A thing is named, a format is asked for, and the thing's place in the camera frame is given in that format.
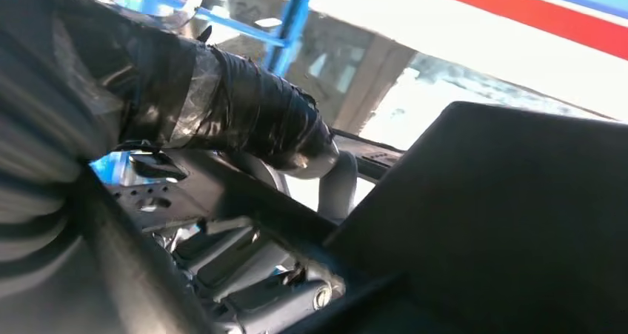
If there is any blue metal shelf rack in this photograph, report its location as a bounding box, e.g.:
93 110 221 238
90 0 320 186

